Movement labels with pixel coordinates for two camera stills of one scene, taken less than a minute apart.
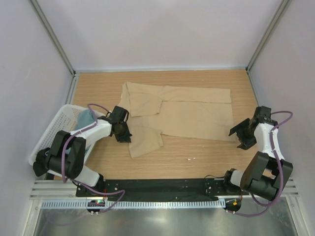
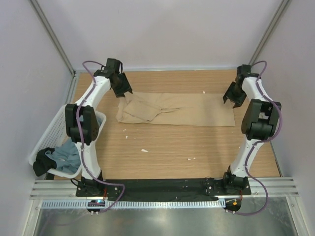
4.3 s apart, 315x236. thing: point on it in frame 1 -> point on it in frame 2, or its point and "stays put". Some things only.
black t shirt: [40, 165] stays put
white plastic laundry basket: [65, 120] stays put
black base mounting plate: [158, 190] stays put
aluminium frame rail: [58, 188] stays put
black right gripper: [246, 143] -> [238, 102]
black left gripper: [126, 137] -> [126, 88]
